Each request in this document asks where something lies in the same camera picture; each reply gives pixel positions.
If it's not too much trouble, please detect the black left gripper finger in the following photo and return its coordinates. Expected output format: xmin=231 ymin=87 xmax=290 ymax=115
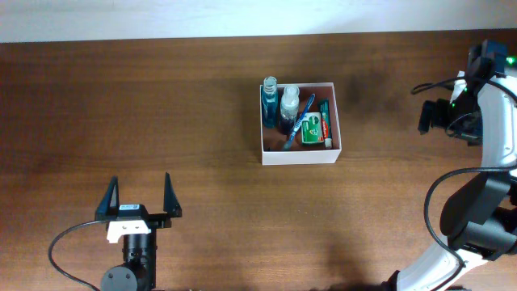
xmin=163 ymin=172 xmax=183 ymax=218
xmin=95 ymin=176 xmax=120 ymax=221

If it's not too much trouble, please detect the teal mouthwash bottle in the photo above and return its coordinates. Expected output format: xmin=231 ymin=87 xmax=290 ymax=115
xmin=261 ymin=76 xmax=279 ymax=129

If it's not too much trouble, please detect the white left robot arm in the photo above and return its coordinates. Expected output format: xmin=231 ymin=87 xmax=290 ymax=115
xmin=95 ymin=173 xmax=183 ymax=291

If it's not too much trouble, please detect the green red toothpaste tube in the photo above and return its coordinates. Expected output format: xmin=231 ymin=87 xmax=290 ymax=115
xmin=318 ymin=99 xmax=333 ymax=150

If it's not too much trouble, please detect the clear purple liquid bottle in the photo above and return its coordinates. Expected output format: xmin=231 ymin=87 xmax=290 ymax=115
xmin=280 ymin=85 xmax=300 ymax=135

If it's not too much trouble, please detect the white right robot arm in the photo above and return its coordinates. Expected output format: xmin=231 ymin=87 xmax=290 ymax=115
xmin=381 ymin=40 xmax=516 ymax=291

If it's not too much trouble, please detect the blue white toothbrush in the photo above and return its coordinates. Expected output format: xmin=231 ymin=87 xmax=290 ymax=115
xmin=283 ymin=93 xmax=316 ymax=151

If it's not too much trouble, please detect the green soap box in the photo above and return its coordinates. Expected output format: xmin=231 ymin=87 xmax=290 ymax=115
xmin=301 ymin=112 xmax=324 ymax=146

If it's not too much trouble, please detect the white cardboard box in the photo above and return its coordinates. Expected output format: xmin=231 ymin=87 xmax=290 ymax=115
xmin=259 ymin=82 xmax=343 ymax=166

